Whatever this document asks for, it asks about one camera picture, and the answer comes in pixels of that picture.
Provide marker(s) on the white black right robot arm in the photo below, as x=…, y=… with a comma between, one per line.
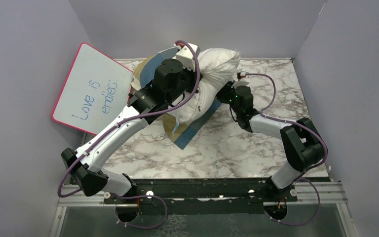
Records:
x=302, y=144

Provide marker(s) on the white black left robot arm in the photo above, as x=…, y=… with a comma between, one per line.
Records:
x=85, y=164

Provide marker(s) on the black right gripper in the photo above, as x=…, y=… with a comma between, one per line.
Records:
x=221, y=96

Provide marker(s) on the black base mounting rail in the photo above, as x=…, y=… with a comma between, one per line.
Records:
x=201, y=196

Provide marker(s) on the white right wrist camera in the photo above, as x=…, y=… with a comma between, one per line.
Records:
x=239, y=83

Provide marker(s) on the blue beige checked pillowcase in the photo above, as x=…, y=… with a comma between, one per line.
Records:
x=180, y=133

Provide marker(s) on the aluminium frame rail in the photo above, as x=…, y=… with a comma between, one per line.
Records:
x=319, y=210

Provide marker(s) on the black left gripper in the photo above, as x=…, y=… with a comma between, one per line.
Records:
x=193, y=75

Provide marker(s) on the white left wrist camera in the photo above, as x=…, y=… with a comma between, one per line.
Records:
x=185, y=56

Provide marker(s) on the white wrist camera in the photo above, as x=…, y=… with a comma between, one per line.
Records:
x=185, y=56
x=239, y=83

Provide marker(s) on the pink framed whiteboard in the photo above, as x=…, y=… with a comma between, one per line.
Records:
x=94, y=93

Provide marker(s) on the white pillow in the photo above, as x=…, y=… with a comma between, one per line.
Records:
x=217, y=66

